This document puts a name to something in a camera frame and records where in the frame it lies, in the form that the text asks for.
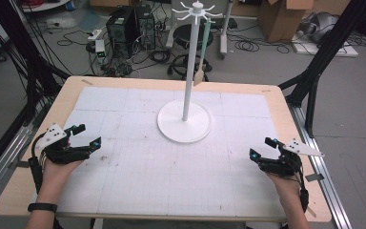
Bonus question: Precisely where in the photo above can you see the wooden table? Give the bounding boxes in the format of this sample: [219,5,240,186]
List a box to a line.
[0,75,333,223]

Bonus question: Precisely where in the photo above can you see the person's right hand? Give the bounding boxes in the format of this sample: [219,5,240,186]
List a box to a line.
[264,171,301,205]

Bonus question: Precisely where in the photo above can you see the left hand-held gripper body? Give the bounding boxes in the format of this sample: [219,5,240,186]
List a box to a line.
[33,122,93,165]

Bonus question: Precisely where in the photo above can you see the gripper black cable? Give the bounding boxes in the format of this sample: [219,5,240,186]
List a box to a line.
[295,170,311,214]
[28,133,47,195]

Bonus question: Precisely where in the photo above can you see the white hook stand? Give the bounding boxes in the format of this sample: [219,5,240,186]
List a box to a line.
[156,0,224,144]

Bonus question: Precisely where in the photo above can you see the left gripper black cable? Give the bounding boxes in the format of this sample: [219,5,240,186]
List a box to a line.
[28,133,47,195]

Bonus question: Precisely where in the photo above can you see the aluminium rail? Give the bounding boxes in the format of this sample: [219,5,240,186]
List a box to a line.
[0,103,51,209]
[287,103,354,229]

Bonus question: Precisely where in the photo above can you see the person's left hand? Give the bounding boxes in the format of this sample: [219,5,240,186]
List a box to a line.
[39,157,84,205]

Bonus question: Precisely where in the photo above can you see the black wristband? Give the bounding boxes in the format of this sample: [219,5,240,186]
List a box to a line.
[27,202,59,214]

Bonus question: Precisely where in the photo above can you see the teal handled wooden spatula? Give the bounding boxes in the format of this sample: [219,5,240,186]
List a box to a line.
[193,17,213,87]

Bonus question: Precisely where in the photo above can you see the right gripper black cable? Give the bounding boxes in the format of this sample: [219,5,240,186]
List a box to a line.
[295,170,311,214]

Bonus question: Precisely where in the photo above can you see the slim black computer tower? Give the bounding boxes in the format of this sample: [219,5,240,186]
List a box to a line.
[134,4,157,51]

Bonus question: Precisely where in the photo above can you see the white power strip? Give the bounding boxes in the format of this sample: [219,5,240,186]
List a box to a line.
[87,29,105,42]

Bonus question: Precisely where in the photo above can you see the large black computer tower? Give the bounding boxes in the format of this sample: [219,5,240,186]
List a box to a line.
[105,7,141,59]

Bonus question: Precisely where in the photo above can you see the round white table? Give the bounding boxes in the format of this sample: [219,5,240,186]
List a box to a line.
[21,0,71,13]

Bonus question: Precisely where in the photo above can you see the black metal frame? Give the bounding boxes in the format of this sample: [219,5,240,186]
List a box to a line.
[0,0,71,126]
[277,0,366,138]

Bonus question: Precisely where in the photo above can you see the white grid mat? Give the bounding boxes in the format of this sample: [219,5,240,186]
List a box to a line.
[31,86,295,219]

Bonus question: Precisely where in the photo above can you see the thick black cable coil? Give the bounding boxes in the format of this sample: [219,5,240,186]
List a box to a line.
[148,49,173,64]

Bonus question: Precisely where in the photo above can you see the black round stool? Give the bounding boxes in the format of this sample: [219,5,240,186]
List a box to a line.
[167,23,214,82]

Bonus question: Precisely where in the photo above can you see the coiled black floor cable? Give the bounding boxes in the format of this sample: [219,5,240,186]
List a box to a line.
[234,39,261,53]

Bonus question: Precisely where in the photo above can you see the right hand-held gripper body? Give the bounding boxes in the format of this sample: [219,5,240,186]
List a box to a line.
[257,137,326,177]

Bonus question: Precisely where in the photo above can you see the grey round device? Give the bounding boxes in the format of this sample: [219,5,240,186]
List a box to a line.
[299,11,339,44]

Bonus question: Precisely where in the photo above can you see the white box with green display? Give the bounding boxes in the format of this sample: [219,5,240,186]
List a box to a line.
[93,39,108,59]

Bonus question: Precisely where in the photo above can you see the cardboard box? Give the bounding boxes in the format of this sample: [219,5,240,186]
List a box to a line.
[256,0,315,44]

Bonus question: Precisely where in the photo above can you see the white metal stand leg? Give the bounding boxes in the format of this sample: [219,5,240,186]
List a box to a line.
[165,0,176,50]
[218,0,235,60]

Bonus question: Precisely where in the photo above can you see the white flat board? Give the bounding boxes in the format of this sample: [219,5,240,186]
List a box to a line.
[291,32,360,58]

